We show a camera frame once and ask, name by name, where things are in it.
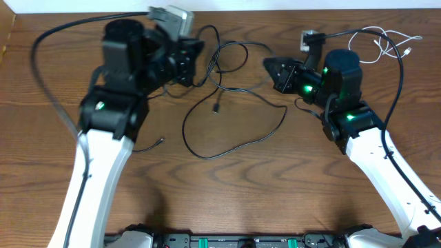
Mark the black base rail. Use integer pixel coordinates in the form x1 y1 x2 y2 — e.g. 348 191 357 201
103 224 405 248

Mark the black usb cable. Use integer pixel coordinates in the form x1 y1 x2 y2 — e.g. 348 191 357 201
181 24 289 161

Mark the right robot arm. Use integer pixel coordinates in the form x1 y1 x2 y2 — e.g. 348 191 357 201
263 30 440 247

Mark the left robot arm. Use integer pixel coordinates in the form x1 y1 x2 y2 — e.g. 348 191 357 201
50 18 203 247

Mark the camera cable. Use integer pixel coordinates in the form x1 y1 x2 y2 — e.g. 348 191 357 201
306 28 441 223
30 11 152 248

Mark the white usb cable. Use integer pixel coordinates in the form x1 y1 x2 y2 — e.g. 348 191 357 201
347 25 423 64

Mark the left camera cable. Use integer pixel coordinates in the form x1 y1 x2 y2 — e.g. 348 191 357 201
30 11 152 248

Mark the right camera cable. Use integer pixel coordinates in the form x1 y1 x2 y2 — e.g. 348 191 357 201
306 28 441 223

